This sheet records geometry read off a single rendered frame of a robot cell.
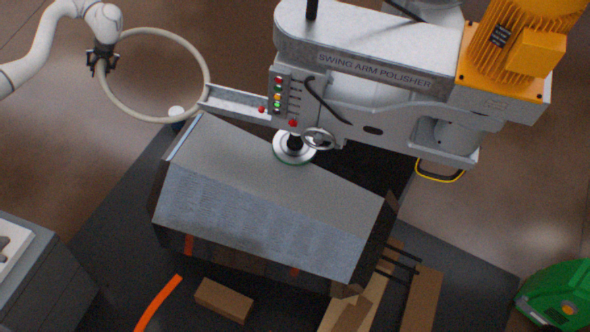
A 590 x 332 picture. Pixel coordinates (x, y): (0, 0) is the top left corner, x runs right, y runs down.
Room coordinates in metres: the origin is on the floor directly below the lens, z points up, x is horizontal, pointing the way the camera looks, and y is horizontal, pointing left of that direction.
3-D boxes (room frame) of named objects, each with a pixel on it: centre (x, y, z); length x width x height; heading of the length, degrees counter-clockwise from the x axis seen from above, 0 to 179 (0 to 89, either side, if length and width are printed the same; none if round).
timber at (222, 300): (0.84, 0.28, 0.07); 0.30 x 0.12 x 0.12; 72
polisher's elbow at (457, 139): (1.31, -0.64, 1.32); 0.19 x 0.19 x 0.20
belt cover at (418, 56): (1.36, -0.33, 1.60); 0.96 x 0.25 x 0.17; 81
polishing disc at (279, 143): (1.42, 0.01, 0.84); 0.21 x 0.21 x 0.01
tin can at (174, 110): (1.99, 0.80, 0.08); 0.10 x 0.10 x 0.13
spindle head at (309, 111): (1.40, -0.06, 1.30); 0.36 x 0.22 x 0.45; 81
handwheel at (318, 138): (1.28, -0.09, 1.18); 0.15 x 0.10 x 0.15; 81
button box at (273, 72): (1.31, 0.10, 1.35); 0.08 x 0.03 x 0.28; 81
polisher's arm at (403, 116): (1.34, -0.37, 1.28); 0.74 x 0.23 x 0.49; 81
